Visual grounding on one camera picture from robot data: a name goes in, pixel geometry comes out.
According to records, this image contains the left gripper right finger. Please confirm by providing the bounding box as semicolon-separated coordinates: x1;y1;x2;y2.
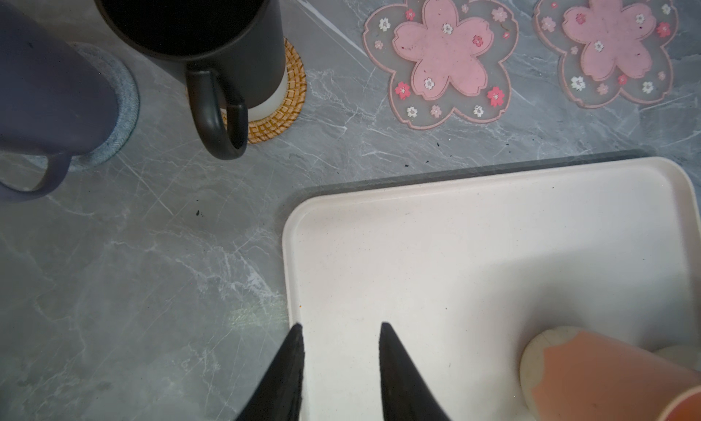
379;322;449;420

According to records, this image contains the blue woven round coaster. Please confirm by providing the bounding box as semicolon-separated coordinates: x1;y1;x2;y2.
31;42;140;171

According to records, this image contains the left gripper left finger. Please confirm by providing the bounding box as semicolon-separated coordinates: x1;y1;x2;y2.
237;324;305;421

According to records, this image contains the black mug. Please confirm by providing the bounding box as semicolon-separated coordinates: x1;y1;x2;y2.
94;0;290;160

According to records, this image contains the purple mug white inside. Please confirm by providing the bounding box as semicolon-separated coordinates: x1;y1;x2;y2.
0;0;122;203

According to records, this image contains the beige serving tray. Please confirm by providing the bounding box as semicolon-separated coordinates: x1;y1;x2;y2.
282;157;700;420

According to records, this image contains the pink flower coaster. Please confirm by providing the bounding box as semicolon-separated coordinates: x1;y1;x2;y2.
533;0;679;109
363;0;520;130

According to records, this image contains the tan rattan round coaster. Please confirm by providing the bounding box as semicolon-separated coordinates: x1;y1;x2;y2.
217;31;306;150

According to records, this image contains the orange pink mug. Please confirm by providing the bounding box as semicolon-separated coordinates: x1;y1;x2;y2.
520;326;700;420

